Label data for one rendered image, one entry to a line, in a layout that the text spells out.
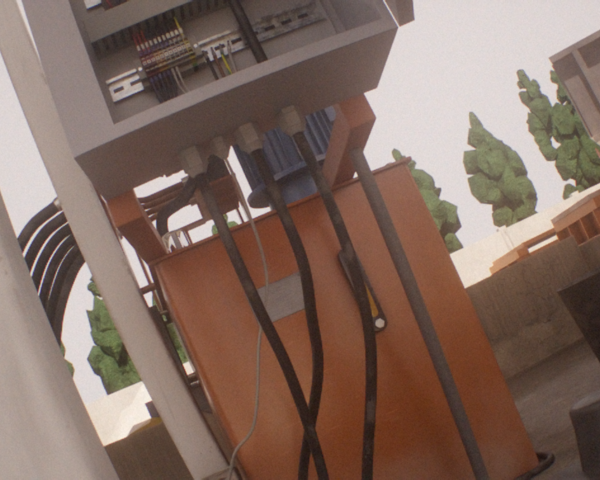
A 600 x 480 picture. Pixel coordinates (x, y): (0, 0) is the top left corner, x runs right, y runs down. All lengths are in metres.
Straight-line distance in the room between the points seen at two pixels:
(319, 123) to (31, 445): 1.40
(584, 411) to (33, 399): 0.28
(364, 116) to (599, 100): 8.02
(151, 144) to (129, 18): 0.21
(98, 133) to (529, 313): 2.58
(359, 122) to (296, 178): 0.56
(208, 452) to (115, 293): 0.33
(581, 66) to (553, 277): 5.99
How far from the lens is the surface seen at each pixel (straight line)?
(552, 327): 3.33
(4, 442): 0.36
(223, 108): 0.96
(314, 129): 1.69
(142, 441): 3.15
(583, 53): 9.25
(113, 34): 1.10
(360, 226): 1.40
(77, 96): 0.94
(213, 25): 1.15
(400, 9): 0.91
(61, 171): 1.56
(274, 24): 1.15
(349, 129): 1.12
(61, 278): 1.97
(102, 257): 1.51
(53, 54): 0.97
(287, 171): 1.62
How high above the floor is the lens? 0.33
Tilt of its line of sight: 8 degrees up
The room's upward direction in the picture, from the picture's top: 24 degrees counter-clockwise
